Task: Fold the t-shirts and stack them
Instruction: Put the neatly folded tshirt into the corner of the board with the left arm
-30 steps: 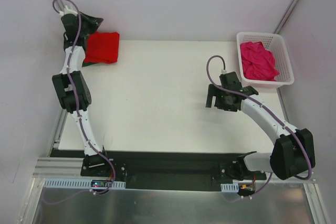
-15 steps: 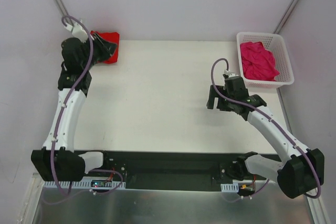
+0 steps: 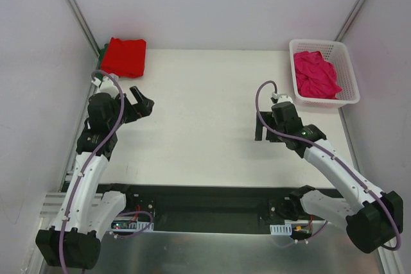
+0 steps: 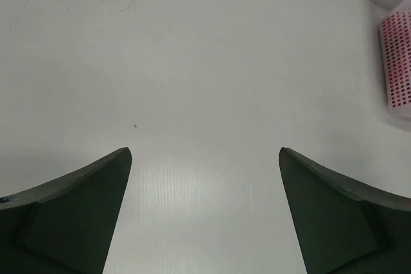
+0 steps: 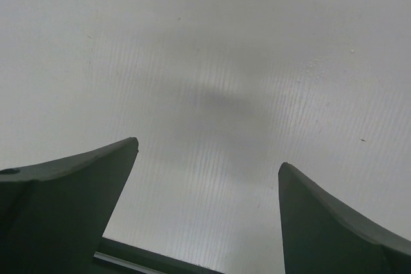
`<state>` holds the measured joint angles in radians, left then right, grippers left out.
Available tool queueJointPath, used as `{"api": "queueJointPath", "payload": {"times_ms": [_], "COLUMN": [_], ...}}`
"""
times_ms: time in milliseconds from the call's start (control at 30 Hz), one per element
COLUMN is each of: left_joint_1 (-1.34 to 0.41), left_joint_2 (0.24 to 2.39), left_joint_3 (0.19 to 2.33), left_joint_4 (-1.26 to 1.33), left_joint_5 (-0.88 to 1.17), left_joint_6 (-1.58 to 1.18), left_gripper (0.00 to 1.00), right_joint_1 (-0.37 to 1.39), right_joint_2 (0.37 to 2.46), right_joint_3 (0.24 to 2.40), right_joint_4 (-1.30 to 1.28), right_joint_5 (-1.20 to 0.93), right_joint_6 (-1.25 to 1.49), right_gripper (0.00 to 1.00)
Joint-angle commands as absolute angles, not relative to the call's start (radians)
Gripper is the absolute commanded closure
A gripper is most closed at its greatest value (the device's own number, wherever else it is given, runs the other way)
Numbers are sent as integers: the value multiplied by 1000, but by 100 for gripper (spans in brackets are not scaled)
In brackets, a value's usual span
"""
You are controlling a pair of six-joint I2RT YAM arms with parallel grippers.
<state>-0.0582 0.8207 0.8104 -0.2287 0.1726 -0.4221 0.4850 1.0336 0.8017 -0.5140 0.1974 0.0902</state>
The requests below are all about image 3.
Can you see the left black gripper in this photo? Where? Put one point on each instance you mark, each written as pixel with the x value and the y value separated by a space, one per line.
pixel 135 109

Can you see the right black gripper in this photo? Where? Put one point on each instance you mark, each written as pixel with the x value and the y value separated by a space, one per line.
pixel 266 133

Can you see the red t shirt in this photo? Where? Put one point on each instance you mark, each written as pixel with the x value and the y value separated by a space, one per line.
pixel 124 58

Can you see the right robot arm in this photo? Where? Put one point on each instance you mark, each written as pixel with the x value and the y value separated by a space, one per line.
pixel 371 217

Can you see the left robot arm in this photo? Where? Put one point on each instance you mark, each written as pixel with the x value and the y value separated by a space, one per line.
pixel 73 239

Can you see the pink t shirt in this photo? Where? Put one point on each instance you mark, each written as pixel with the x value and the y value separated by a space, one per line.
pixel 315 77

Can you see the white plastic basket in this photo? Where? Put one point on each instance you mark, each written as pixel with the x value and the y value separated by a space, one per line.
pixel 337 54

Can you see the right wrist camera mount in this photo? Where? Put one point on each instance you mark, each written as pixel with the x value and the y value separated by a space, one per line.
pixel 277 98

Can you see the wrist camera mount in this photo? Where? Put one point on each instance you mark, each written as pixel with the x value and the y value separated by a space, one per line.
pixel 104 84
pixel 277 98

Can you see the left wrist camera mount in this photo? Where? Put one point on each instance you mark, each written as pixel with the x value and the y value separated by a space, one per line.
pixel 104 84

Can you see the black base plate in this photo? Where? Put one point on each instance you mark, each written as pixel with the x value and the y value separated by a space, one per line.
pixel 218 210

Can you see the right white cable duct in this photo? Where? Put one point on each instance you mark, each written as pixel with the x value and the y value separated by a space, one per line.
pixel 285 229

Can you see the white cable duct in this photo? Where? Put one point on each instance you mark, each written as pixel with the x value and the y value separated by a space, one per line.
pixel 131 226
pixel 285 229

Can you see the left white cable duct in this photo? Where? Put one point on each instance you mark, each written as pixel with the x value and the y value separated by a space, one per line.
pixel 131 226

